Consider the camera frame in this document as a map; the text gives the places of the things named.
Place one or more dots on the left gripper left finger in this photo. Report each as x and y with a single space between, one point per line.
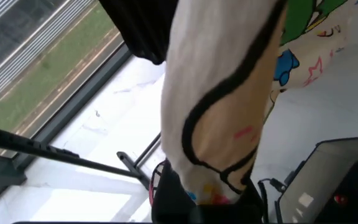
169 199

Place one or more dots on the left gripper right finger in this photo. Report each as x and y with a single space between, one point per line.
252 205

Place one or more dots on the cream printed garment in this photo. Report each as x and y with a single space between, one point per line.
213 62

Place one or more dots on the black garment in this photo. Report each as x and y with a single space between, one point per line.
141 28

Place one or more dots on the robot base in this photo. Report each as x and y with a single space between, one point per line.
322 186

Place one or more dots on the black clothes rack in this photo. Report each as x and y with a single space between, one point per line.
57 154

